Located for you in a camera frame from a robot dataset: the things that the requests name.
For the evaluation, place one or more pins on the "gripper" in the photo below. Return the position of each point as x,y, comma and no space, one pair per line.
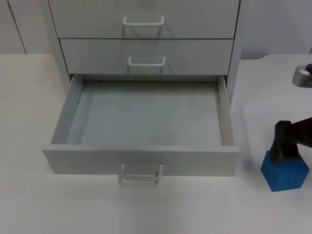
302,131

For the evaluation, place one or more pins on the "blue cube block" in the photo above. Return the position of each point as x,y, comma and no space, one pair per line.
285,175

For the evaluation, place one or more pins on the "grey drawer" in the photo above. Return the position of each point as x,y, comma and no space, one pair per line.
146,117

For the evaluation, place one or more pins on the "silver metal fixture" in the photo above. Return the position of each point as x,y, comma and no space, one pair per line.
302,78

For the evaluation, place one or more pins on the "grey chest of drawers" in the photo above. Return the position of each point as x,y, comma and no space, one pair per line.
146,48

